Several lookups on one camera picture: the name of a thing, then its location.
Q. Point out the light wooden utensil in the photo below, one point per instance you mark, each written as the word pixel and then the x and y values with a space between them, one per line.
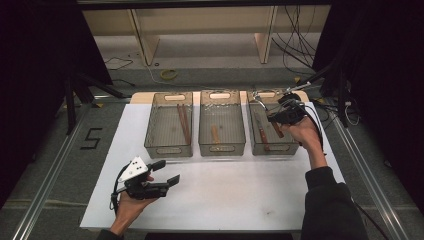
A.
pixel 215 134

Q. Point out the grey transparent plastic bin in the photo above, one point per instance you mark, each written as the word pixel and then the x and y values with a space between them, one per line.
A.
pixel 163 126
pixel 283 149
pixel 230 116

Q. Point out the white table sheet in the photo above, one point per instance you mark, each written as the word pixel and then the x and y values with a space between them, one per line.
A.
pixel 216 200

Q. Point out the black curtain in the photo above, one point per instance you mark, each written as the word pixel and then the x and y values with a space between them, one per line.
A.
pixel 386 83
pixel 33 83

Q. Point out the light wooden desk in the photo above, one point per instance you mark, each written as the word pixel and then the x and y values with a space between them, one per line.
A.
pixel 206 20

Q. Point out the black tripod stand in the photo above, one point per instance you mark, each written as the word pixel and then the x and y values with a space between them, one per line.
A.
pixel 70 106

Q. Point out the yellow tape roll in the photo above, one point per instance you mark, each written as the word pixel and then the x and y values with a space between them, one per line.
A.
pixel 169 74

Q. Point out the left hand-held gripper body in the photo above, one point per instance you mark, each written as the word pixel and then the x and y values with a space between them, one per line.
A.
pixel 135 170

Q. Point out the person's right hand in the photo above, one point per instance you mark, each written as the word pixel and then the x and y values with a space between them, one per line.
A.
pixel 306 135

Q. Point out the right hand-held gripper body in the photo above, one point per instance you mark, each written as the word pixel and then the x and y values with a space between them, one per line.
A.
pixel 291 111

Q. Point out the person's left hand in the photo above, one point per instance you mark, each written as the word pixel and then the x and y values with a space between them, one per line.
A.
pixel 131 206

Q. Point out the black metal stand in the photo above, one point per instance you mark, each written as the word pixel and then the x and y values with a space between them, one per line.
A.
pixel 341 100

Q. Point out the brown wooden chopstick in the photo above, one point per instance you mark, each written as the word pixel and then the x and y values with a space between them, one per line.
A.
pixel 187 121
pixel 182 123

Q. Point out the aluminium floor rail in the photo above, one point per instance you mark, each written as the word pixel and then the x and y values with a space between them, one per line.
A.
pixel 376 186
pixel 50 173

